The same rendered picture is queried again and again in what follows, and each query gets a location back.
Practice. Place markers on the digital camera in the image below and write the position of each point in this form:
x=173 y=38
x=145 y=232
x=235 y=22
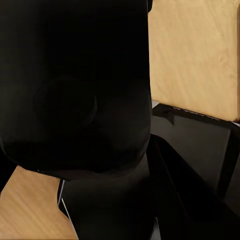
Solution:
x=75 y=94

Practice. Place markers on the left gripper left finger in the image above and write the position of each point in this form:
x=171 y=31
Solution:
x=7 y=167

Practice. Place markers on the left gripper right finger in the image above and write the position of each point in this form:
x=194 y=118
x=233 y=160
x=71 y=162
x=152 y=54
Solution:
x=187 y=207

